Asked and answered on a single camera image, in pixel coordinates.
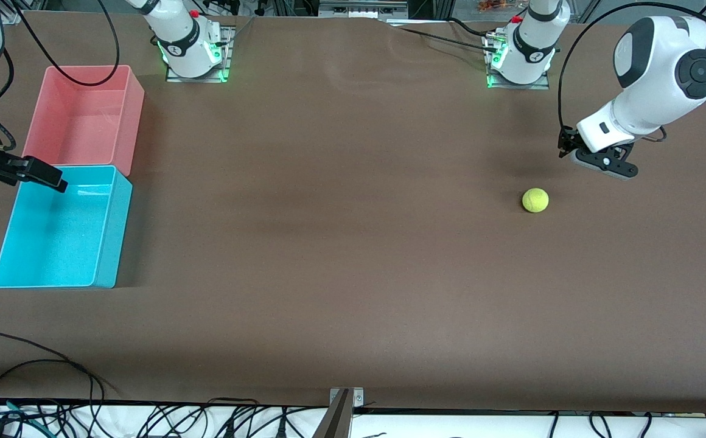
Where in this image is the yellow tennis ball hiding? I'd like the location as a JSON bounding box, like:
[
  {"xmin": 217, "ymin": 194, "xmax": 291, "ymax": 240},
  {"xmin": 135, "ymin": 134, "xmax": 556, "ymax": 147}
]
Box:
[{"xmin": 522, "ymin": 188, "xmax": 550, "ymax": 214}]

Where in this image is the pink plastic bin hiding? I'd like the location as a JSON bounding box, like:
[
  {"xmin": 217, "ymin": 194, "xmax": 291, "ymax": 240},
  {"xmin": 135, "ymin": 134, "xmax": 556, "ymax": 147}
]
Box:
[{"xmin": 20, "ymin": 64, "xmax": 145, "ymax": 177}]

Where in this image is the blue plastic bin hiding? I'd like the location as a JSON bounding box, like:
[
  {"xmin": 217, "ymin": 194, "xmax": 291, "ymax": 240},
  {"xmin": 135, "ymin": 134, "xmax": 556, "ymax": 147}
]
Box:
[{"xmin": 0, "ymin": 165, "xmax": 134, "ymax": 289}]

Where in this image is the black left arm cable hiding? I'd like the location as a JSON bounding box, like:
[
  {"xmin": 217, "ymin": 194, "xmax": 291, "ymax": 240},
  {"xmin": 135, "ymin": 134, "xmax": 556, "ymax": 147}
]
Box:
[{"xmin": 557, "ymin": 2, "xmax": 706, "ymax": 132}]

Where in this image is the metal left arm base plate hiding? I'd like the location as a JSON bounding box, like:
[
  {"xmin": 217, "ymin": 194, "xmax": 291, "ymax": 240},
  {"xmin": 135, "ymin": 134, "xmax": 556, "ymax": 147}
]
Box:
[{"xmin": 485, "ymin": 30, "xmax": 551, "ymax": 91}]

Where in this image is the black right arm cable loop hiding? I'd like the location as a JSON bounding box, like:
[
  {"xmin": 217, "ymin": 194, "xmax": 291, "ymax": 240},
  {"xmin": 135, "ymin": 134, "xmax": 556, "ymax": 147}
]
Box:
[{"xmin": 11, "ymin": 0, "xmax": 121, "ymax": 88}]

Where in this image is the black cable to arm base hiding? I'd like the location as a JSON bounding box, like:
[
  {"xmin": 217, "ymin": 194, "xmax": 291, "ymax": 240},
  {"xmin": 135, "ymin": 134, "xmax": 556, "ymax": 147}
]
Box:
[{"xmin": 398, "ymin": 17, "xmax": 501, "ymax": 53}]

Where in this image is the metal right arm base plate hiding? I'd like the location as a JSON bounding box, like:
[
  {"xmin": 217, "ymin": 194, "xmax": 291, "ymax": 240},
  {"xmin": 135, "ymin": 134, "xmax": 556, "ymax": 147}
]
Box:
[{"xmin": 165, "ymin": 26, "xmax": 236, "ymax": 83}]

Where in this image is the aluminium frame piece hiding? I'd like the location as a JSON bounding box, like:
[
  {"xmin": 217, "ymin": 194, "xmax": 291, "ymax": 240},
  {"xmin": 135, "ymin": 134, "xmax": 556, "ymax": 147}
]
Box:
[{"xmin": 318, "ymin": 0, "xmax": 410, "ymax": 18}]

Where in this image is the metal table edge bracket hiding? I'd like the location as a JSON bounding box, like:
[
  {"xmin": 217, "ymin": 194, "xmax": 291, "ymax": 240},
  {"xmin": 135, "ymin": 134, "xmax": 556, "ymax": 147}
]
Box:
[{"xmin": 312, "ymin": 388, "xmax": 365, "ymax": 438}]

